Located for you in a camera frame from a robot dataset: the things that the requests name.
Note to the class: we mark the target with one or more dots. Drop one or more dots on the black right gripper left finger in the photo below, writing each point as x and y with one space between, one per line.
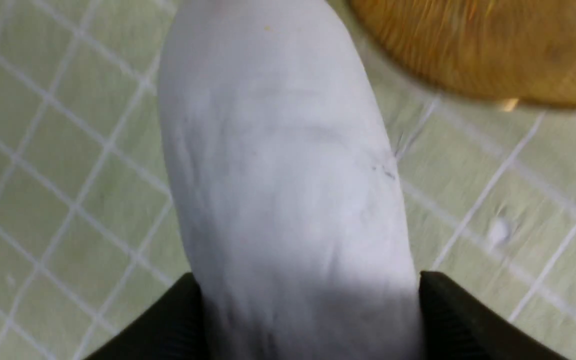
170 329

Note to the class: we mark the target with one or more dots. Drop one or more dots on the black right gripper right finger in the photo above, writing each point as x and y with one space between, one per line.
458 326

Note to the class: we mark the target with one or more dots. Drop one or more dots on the white toy radish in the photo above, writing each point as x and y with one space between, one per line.
285 185

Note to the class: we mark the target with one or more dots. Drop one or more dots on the green checked tablecloth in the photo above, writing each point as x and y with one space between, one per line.
89 235

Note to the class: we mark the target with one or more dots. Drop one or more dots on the amber glass plate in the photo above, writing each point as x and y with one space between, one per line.
482 49

